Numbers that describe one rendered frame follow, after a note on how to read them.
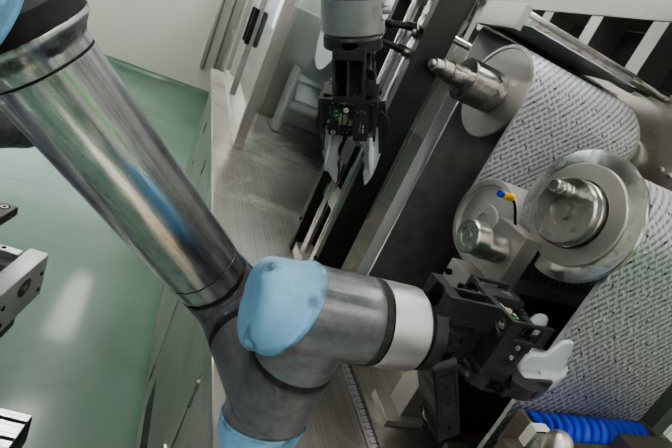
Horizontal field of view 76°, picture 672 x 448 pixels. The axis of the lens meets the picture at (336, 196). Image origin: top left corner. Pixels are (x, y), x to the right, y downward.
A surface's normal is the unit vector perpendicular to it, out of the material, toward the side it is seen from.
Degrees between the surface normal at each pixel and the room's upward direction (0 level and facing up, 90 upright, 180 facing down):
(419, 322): 44
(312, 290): 32
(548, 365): 90
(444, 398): 88
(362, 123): 105
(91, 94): 69
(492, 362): 90
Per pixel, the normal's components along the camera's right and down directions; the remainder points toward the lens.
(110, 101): 0.91, 0.03
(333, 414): 0.40, -0.86
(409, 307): 0.47, -0.52
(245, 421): -0.49, 0.10
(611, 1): -0.88, -0.26
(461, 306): 0.25, 0.43
